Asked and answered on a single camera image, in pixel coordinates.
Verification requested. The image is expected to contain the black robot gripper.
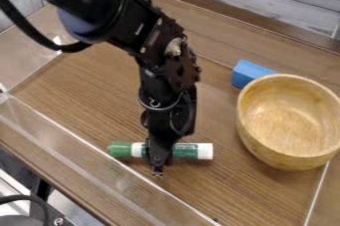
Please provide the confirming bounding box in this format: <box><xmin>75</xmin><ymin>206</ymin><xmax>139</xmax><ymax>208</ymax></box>
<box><xmin>138</xmin><ymin>83</ymin><xmax>195</xmax><ymax>176</ymax></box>

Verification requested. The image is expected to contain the green Expo marker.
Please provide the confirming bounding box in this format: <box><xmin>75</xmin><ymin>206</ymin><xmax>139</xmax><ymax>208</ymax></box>
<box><xmin>106</xmin><ymin>141</ymin><xmax>213</xmax><ymax>160</ymax></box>

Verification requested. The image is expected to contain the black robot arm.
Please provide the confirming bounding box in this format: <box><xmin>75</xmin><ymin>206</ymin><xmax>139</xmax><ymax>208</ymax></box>
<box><xmin>0</xmin><ymin>0</ymin><xmax>201</xmax><ymax>175</ymax></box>

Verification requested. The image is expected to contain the brown wooden bowl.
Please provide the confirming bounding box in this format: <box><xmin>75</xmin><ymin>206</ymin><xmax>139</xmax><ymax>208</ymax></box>
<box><xmin>235</xmin><ymin>74</ymin><xmax>340</xmax><ymax>171</ymax></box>

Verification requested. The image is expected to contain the blue foam block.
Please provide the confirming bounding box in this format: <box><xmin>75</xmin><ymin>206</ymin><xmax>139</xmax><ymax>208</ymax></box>
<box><xmin>230</xmin><ymin>59</ymin><xmax>275</xmax><ymax>89</ymax></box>

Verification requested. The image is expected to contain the black metal stand base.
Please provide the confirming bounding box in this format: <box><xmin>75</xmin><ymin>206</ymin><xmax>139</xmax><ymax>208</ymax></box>
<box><xmin>0</xmin><ymin>195</ymin><xmax>75</xmax><ymax>226</ymax></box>

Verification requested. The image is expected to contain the clear acrylic tray wall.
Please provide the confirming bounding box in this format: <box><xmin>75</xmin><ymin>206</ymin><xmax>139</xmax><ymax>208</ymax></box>
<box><xmin>0</xmin><ymin>0</ymin><xmax>340</xmax><ymax>226</ymax></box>

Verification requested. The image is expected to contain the black cable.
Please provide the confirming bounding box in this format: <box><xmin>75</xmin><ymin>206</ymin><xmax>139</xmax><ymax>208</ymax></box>
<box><xmin>0</xmin><ymin>0</ymin><xmax>91</xmax><ymax>54</ymax></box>

